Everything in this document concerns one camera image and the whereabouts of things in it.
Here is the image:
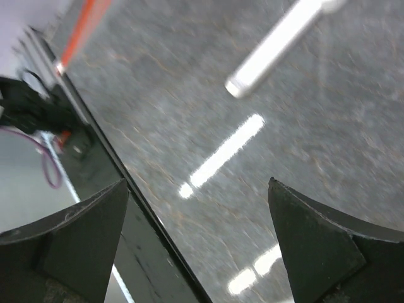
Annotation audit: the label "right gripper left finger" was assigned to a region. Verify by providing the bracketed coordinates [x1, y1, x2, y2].
[1, 179, 128, 302]

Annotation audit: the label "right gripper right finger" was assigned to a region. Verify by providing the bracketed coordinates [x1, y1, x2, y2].
[268, 178, 403, 302]

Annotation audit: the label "clear orange-zipper zip bag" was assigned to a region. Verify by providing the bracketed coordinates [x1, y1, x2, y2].
[54, 0, 112, 76]

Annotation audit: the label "metal clothes rack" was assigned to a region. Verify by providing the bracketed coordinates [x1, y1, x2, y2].
[225, 0, 345, 98]

